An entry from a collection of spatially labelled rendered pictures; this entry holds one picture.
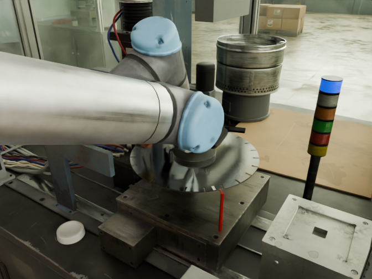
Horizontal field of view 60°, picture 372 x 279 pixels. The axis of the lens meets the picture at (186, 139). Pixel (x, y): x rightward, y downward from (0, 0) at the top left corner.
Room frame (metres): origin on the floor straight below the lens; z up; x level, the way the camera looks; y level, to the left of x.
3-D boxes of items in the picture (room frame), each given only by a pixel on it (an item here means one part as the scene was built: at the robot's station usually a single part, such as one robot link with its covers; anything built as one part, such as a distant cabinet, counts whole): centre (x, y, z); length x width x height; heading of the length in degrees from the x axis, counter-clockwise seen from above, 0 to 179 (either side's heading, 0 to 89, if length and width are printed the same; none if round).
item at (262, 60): (1.48, -0.29, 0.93); 0.31 x 0.31 x 0.36
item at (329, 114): (0.70, -0.32, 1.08); 0.05 x 0.04 x 0.03; 147
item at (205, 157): (0.73, -0.02, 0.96); 0.11 x 0.11 x 0.03
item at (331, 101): (0.70, -0.32, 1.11); 0.05 x 0.04 x 0.03; 147
